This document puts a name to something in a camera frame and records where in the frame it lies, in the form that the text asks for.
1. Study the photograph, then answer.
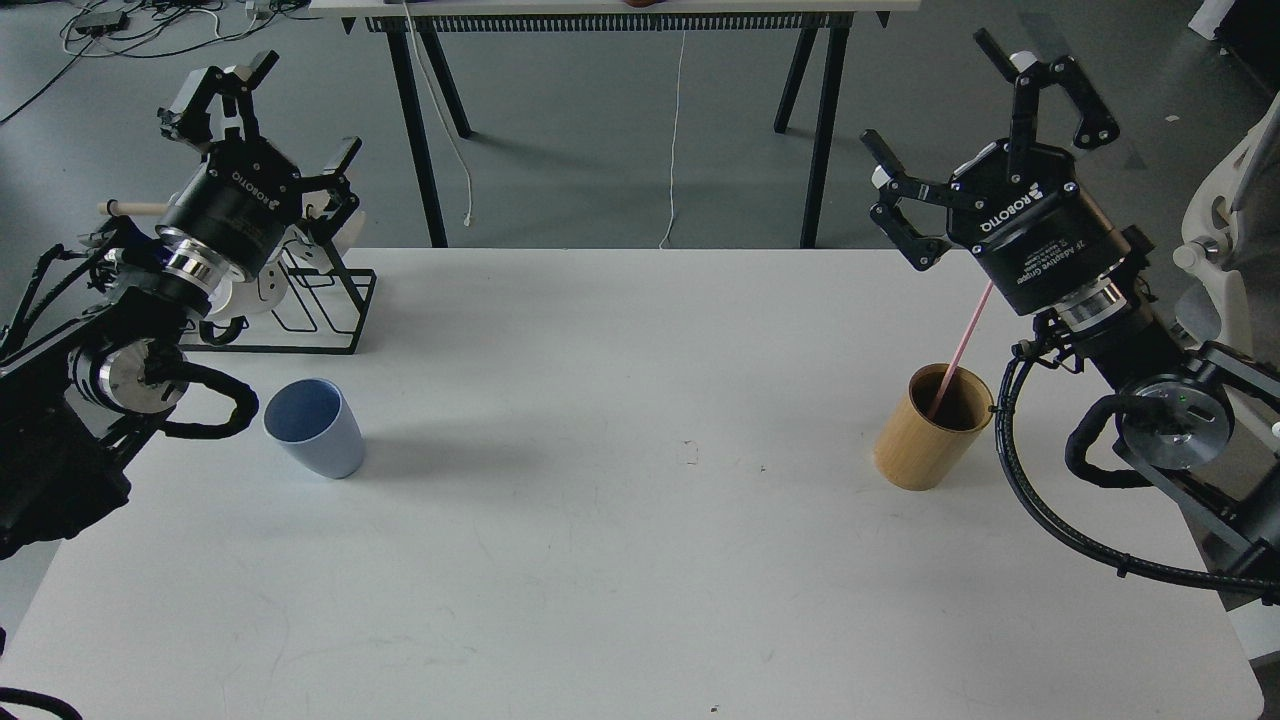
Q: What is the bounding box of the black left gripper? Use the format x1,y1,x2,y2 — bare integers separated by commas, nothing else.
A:
156,50,364,293

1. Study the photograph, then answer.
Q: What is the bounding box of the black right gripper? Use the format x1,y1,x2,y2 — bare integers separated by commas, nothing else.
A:
861,28,1129,316

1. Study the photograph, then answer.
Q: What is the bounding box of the pink chopstick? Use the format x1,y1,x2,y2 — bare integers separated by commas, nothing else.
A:
925,281,995,421

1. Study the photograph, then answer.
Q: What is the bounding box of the blue plastic cup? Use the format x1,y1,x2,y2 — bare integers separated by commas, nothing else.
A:
262,378,366,479

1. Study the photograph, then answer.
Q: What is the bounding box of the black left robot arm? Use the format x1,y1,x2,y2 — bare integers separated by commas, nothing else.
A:
1,50,369,557

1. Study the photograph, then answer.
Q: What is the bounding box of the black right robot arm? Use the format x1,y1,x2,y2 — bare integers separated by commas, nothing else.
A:
861,29,1277,605

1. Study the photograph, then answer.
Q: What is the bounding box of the white cup on rack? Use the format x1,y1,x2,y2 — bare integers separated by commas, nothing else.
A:
205,225,334,324

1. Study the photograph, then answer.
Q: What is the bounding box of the bamboo wooden cup holder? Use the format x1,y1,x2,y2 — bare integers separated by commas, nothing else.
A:
873,363,995,491

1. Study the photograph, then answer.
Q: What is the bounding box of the wooden rack dowel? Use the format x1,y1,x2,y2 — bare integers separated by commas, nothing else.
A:
97,199,169,217

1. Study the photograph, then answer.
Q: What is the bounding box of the white office chair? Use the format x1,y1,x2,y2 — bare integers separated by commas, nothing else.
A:
1172,100,1279,361

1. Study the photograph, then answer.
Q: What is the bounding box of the black trestle background table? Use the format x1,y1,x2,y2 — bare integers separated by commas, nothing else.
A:
308,0,923,250

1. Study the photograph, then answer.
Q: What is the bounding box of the black wire cup rack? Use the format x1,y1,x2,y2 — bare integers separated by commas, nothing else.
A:
180,210,378,355

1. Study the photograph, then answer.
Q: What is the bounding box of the floor cables and power strip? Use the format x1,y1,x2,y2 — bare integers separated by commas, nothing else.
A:
0,0,311,126

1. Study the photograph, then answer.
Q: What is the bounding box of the white hanging cable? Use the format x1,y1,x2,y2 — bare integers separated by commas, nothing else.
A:
658,29,689,250

